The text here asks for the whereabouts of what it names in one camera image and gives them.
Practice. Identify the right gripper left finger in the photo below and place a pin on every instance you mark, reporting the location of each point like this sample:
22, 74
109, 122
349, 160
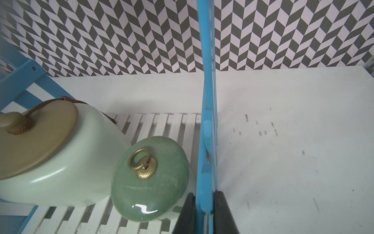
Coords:
186, 220

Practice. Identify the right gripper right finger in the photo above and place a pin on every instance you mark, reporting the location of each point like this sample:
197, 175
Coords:
223, 222

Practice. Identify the small green tea canister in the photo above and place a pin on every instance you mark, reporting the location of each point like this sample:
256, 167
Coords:
152, 180

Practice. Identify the blue white two-tier shelf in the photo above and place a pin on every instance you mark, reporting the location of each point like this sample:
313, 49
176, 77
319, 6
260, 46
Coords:
34, 216

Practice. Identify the cream canister with olive lid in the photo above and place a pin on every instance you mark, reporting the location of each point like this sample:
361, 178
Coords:
60, 153

